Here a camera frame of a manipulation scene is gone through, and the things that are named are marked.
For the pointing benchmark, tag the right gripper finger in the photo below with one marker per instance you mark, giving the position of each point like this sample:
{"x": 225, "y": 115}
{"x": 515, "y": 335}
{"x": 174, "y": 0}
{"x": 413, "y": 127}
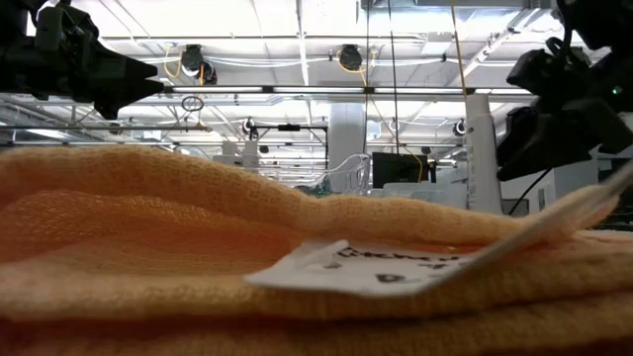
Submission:
{"x": 554, "y": 118}
{"x": 534, "y": 153}

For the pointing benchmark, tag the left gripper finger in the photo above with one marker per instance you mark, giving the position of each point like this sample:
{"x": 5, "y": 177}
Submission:
{"x": 123, "y": 66}
{"x": 118, "y": 96}

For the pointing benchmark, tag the orange towel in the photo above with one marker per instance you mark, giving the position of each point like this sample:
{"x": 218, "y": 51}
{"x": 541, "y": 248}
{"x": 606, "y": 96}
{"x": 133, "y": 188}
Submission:
{"x": 148, "y": 222}

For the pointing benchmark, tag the paper tag with handwriting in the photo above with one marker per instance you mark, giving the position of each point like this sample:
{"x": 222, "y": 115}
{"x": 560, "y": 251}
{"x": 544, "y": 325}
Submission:
{"x": 356, "y": 269}

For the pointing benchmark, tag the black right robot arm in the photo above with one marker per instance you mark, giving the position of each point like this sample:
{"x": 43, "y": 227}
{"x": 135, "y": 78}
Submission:
{"x": 593, "y": 20}

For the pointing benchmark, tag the grey monitor back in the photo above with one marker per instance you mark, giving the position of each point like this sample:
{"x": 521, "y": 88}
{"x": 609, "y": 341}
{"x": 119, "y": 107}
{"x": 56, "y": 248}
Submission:
{"x": 516, "y": 207}

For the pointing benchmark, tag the black background monitor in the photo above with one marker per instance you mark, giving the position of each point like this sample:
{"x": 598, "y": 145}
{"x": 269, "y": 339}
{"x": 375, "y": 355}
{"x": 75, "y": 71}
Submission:
{"x": 395, "y": 170}

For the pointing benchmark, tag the long ceiling light bar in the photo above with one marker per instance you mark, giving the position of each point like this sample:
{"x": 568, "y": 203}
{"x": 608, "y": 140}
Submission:
{"x": 316, "y": 90}

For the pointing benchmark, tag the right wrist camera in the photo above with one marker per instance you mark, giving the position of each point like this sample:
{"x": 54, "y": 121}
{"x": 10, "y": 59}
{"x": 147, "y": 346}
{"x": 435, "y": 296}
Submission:
{"x": 549, "y": 74}

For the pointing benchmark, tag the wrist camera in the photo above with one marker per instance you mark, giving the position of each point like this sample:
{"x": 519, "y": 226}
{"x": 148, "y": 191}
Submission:
{"x": 64, "y": 29}
{"x": 549, "y": 74}

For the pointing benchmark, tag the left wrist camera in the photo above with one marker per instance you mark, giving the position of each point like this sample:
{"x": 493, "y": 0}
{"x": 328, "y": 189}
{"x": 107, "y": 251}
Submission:
{"x": 64, "y": 29}

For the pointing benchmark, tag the black background gantry frame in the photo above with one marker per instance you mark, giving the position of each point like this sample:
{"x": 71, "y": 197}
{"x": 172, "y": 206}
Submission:
{"x": 289, "y": 127}

